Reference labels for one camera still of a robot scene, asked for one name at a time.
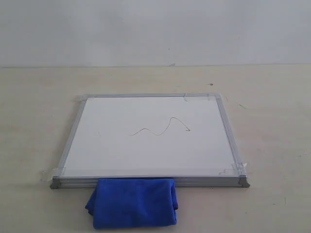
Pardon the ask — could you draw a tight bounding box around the blue microfibre cloth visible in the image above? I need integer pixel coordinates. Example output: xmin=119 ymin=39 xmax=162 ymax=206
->
xmin=85 ymin=178 xmax=178 ymax=229

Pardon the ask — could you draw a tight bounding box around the white board with aluminium frame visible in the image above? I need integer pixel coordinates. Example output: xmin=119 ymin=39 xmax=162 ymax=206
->
xmin=50 ymin=93 xmax=249 ymax=189

